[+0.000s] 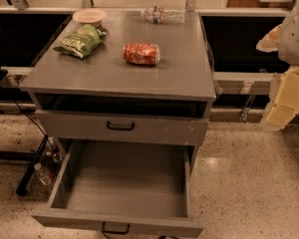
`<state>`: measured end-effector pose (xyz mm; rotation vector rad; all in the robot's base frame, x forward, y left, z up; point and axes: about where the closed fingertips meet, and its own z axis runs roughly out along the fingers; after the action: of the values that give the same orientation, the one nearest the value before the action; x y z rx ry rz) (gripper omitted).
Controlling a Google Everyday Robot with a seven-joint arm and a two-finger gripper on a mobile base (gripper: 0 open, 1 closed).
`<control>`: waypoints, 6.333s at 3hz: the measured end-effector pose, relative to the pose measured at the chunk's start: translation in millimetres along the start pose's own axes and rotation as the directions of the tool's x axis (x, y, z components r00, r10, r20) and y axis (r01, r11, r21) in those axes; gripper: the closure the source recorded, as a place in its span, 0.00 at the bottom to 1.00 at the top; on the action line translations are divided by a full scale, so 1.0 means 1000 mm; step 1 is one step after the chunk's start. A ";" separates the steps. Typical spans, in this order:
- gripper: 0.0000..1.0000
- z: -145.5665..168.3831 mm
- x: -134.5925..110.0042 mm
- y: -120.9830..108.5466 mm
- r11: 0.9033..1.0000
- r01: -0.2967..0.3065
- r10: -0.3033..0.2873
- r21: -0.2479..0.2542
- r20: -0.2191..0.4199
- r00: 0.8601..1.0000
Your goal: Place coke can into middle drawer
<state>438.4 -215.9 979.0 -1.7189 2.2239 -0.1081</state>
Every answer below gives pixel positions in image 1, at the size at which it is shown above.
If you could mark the beige bowl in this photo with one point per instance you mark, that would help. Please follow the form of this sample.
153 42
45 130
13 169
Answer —
92 16

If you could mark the red coke can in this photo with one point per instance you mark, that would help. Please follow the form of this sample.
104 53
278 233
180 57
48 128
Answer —
141 53

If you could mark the black pole on floor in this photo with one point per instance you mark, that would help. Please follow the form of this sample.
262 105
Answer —
22 187

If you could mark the grey drawer cabinet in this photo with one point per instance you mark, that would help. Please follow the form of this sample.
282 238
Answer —
179 86

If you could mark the clear plastic water bottle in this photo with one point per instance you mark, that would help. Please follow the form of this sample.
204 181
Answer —
164 15

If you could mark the open grey lower drawer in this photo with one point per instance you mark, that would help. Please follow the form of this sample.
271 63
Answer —
145 185

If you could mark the green chip bag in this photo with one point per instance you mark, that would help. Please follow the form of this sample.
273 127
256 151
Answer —
82 42

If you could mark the black drawer handle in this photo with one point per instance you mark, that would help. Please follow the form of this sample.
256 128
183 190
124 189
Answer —
116 228
121 127

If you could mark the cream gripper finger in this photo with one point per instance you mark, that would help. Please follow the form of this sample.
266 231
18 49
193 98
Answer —
286 101
270 42

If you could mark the plastic bottle on floor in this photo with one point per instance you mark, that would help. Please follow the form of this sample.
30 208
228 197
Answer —
44 174

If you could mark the black drawer handle upper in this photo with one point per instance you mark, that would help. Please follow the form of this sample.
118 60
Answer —
121 127

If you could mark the black drawer handle lower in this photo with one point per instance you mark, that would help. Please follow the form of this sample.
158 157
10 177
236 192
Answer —
116 228

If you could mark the closed grey upper drawer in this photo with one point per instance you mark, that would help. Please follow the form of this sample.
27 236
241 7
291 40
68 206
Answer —
79 125

